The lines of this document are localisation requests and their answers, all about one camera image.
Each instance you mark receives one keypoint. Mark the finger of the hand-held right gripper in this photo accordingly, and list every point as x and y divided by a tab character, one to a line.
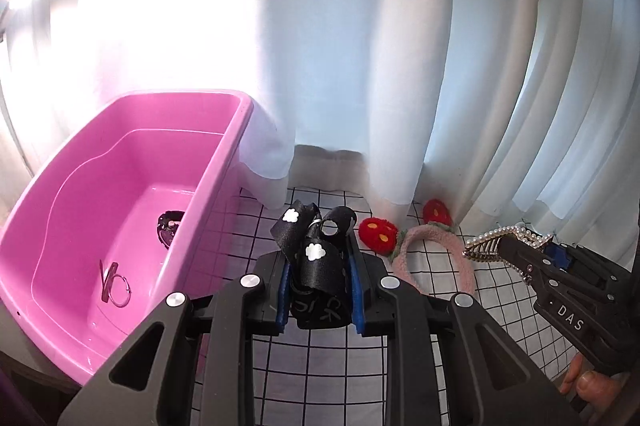
520	258
557	256

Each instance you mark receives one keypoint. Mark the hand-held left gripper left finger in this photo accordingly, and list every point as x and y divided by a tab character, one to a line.
283	293

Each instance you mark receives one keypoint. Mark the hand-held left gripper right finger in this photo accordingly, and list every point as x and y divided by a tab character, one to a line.
357	293

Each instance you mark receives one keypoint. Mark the pearl claw hair clip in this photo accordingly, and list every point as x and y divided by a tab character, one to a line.
482	251

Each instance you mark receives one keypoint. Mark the black ribbon hair bow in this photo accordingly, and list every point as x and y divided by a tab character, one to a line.
320	271

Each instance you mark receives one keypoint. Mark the black wristwatch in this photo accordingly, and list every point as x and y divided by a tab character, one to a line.
170	226

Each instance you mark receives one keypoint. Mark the pink plastic basin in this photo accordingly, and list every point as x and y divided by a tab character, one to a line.
125	226

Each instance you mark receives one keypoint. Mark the brown hair clip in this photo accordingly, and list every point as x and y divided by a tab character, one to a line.
106	283

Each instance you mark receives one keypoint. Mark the person's right hand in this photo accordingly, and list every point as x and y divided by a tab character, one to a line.
595	383

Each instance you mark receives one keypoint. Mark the pink fluffy strawberry headband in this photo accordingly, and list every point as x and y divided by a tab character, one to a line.
425	236

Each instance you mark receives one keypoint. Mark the white black checked tablecloth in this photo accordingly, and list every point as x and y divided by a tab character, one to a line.
325	381

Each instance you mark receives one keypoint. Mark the white sheer curtain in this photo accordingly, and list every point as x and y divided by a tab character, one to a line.
375	55

